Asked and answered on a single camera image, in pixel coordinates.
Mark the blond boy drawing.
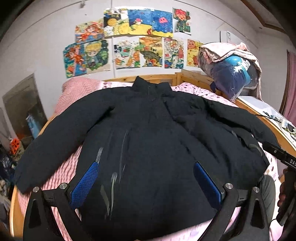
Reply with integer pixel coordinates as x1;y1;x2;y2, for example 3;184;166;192
84;40;110;74

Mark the red haired girl drawing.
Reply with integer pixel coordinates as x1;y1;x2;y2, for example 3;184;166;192
173;8;191;35

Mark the moon and yellow drawing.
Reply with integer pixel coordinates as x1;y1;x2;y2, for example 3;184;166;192
103;8;130;37

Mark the pink floral cloth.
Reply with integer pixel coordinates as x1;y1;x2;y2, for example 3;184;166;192
199;42;262;100

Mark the orange girl drawing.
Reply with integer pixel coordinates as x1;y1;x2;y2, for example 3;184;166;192
63;43;87;78

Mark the dragon 2024 drawing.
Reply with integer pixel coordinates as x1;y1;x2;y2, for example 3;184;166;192
164;38;184;69

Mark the wooden bed frame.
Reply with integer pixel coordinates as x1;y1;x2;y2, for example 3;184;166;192
10;70;295;238

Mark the fruit drink drawing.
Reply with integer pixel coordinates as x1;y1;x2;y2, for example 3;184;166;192
113;37;140;69

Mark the red fish drawing upper left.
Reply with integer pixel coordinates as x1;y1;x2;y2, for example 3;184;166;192
75;19;104;44

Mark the white wall box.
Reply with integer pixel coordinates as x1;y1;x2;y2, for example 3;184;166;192
220;31;243;45

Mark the black padded jacket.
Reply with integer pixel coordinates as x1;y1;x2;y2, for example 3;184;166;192
15;77;278;240

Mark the whale landscape drawing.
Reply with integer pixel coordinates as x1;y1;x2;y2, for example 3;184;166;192
139;36;163;67

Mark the yellow bear drawing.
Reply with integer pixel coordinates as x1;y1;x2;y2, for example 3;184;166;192
187;39;203;67

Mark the right hand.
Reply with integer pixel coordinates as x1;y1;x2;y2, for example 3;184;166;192
277;178;286;207

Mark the blue sea yellow drawing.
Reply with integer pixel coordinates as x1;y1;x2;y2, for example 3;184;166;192
127;9;174;38

